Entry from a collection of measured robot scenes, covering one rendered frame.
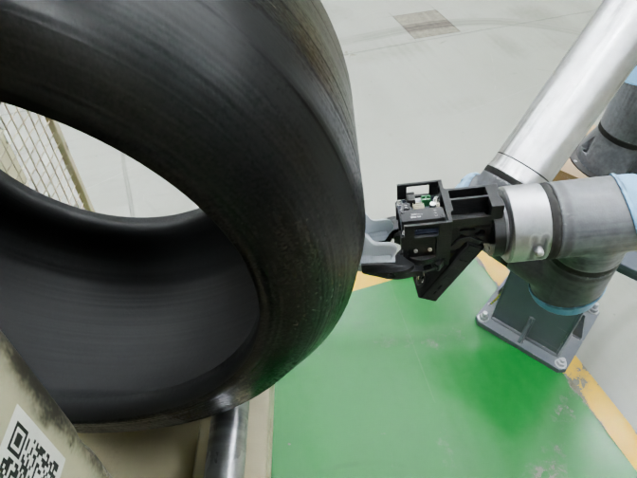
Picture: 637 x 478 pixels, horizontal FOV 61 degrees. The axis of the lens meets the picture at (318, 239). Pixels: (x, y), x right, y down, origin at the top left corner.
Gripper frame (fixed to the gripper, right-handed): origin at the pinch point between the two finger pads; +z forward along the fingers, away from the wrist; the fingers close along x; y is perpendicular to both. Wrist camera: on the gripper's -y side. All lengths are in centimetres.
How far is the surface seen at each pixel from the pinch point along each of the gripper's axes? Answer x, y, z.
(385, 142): -162, -107, -20
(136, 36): 16.3, 37.1, 6.9
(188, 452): 15.0, -20.0, 22.0
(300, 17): 4.6, 31.8, -1.0
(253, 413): 12.6, -15.2, 12.2
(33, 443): 31.3, 21.9, 15.5
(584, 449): -16, -112, -61
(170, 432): 12.2, -19.7, 24.9
